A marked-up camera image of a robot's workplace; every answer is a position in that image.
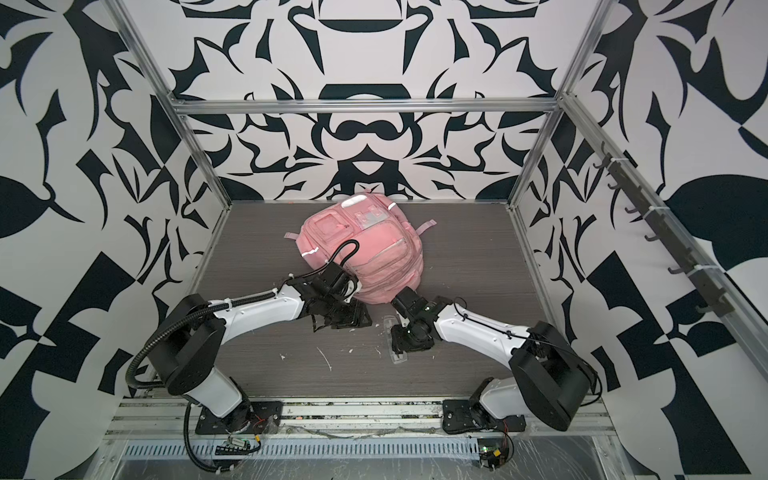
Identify clear plastic eraser case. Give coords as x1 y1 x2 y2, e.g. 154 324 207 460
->
381 314 408 365

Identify pink student backpack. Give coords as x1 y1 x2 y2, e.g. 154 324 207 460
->
284 192 437 305

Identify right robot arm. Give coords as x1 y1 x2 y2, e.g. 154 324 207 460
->
391 288 603 433

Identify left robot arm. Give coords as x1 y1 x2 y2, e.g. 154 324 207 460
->
125 240 371 433

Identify right circuit board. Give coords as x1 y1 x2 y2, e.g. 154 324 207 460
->
478 436 515 471

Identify circuit board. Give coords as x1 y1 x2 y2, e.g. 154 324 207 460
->
478 436 515 471
214 435 262 456

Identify left circuit board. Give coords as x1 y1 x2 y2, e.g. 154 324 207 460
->
214 435 262 456

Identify aluminium frame rail front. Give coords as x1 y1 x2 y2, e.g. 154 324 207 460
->
103 397 618 441

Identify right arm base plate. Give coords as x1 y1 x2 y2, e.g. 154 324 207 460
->
441 400 527 435

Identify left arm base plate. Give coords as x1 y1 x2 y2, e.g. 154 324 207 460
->
195 401 284 435

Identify left base black cable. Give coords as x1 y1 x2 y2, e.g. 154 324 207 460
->
182 403 241 475

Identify wall hook rail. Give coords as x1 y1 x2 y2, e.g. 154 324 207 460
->
596 152 735 318

